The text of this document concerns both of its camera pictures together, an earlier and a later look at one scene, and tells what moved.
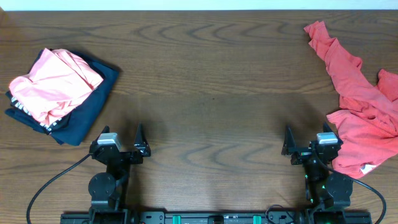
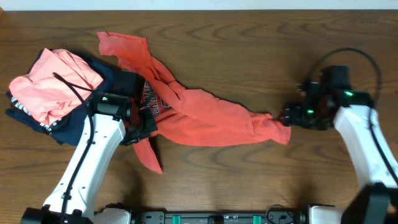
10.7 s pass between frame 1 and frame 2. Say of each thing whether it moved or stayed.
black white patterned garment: stayed
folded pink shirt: stayed
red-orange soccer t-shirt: moved
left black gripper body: moved
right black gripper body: moved
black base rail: stayed
